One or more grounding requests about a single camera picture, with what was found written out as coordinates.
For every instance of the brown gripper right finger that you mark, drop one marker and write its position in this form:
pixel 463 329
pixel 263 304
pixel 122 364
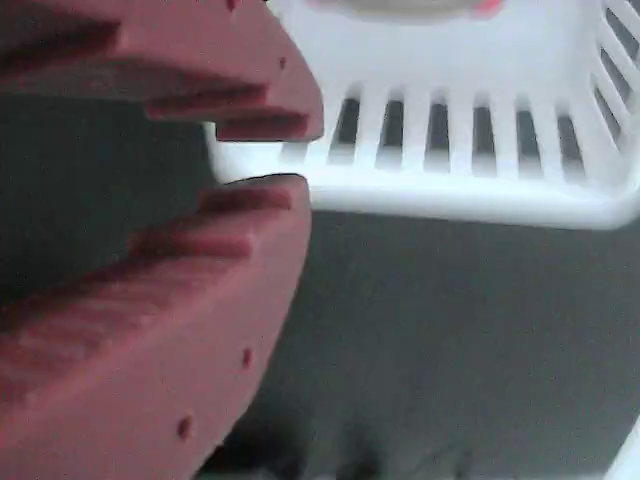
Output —
pixel 200 45

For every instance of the red turtle toy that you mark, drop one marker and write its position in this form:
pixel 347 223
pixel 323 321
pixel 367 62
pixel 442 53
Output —
pixel 400 5

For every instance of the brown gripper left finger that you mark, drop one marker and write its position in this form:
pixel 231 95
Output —
pixel 150 350

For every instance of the white plastic basket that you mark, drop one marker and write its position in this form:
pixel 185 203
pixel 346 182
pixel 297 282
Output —
pixel 450 65

